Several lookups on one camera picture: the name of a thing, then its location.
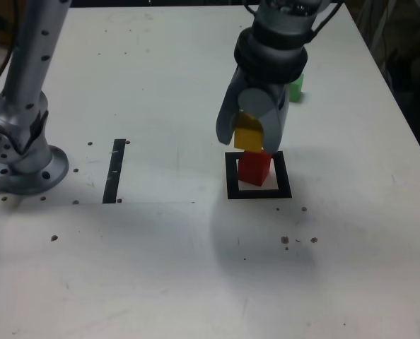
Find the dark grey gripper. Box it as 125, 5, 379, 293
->
216, 66, 290, 155

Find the yellow cube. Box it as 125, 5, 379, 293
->
232, 112, 264, 153

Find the red cube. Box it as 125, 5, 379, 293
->
237, 150, 272, 187

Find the green cube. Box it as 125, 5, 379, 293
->
288, 73, 305, 103

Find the black tape square outline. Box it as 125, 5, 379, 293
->
224, 150, 293, 201

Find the black tape strip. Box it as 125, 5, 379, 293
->
102, 138, 127, 205

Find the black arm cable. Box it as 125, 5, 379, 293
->
307, 2, 340, 45

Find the white metal frame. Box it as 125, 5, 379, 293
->
356, 0, 391, 68

